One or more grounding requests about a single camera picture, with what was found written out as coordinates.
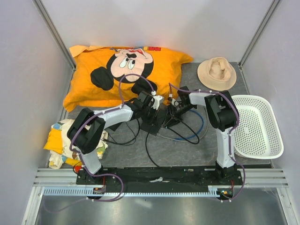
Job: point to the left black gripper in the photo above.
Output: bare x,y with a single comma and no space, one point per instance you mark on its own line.
152,121

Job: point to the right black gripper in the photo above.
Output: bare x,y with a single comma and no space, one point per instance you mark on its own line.
173,118

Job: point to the black network switch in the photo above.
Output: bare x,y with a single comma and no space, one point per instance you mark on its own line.
152,129

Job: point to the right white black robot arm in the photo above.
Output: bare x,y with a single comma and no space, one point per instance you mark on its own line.
222,115

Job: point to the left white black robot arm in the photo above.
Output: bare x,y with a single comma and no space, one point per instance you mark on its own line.
86,130

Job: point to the beige bucket hat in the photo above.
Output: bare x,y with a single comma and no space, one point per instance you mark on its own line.
217,74

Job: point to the orange Mickey Mouse pillow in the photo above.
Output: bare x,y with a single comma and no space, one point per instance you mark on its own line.
106,76

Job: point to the white perforated plastic basket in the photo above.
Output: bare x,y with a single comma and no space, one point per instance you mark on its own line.
257,136

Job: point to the patterned cream yellow cloth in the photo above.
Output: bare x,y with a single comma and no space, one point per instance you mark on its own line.
58,145

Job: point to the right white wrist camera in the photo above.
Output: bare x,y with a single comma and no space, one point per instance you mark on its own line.
173,101

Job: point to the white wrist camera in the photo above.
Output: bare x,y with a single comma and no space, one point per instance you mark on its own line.
173,101
156,101

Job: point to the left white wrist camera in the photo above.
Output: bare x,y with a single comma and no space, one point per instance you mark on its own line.
156,101

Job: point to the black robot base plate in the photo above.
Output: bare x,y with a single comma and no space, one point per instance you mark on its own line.
195,178

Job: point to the grey slotted cable duct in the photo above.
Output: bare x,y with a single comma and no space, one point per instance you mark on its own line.
94,192

